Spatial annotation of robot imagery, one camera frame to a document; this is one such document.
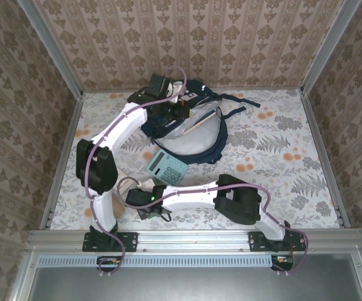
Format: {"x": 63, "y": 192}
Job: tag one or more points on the aluminium table back rail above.
{"x": 262, "y": 89}

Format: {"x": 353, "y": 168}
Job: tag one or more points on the grey metal panel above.
{"x": 193, "y": 285}

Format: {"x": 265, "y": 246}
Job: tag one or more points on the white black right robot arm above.
{"x": 193, "y": 194}

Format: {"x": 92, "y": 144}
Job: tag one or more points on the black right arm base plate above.
{"x": 257, "y": 243}

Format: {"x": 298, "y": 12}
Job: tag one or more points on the light blue calculator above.
{"x": 167, "y": 167}

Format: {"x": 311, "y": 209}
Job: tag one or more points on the aluminium table side rail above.
{"x": 62, "y": 163}
{"x": 323, "y": 163}

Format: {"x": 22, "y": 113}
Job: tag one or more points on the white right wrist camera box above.
{"x": 145, "y": 184}

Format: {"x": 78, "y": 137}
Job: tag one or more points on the aluminium frame post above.
{"x": 49, "y": 47}
{"x": 331, "y": 47}

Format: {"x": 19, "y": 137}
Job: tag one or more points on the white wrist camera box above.
{"x": 145, "y": 184}
{"x": 175, "y": 91}

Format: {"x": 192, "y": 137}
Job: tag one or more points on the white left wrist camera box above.
{"x": 175, "y": 91}

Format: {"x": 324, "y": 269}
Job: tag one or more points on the black connector bracket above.
{"x": 109, "y": 263}
{"x": 282, "y": 263}

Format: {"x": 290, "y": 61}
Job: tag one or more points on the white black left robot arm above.
{"x": 127, "y": 122}

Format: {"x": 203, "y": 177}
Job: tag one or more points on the floral tablecloth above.
{"x": 278, "y": 141}

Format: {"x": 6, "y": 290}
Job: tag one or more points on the brown cylindrical pencil case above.
{"x": 120, "y": 208}

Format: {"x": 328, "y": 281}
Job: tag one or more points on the navy blue backpack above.
{"x": 196, "y": 141}

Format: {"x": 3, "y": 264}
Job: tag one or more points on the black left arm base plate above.
{"x": 127, "y": 241}

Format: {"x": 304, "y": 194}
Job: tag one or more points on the aluminium mounting rail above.
{"x": 193, "y": 239}

